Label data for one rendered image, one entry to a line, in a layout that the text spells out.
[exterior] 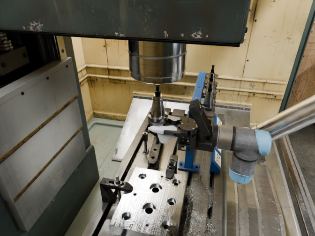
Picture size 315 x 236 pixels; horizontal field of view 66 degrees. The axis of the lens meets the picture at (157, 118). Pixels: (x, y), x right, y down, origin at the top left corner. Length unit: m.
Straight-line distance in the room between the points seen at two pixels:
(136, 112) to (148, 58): 1.27
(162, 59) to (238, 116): 1.28
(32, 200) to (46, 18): 0.67
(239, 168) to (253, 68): 1.05
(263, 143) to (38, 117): 0.74
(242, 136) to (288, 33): 1.07
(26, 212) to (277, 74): 1.57
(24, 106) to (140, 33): 0.49
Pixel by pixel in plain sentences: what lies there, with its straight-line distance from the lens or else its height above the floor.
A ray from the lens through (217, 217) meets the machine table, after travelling 1.04.
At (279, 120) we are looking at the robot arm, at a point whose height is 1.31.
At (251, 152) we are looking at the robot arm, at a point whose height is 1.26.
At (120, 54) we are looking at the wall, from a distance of 1.85.
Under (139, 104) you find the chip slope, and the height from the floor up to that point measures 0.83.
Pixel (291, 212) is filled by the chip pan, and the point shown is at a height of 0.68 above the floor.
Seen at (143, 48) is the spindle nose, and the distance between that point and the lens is 0.60.
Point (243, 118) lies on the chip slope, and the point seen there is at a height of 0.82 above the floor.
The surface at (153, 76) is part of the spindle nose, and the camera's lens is 0.62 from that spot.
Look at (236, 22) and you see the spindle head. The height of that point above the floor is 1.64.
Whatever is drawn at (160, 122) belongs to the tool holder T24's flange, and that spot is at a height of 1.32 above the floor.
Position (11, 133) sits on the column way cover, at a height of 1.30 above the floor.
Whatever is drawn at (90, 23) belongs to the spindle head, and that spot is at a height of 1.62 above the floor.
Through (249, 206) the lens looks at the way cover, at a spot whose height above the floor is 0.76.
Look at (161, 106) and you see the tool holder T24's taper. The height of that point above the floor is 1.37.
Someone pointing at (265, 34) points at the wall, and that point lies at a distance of 1.70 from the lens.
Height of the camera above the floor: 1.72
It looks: 32 degrees down
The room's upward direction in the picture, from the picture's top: straight up
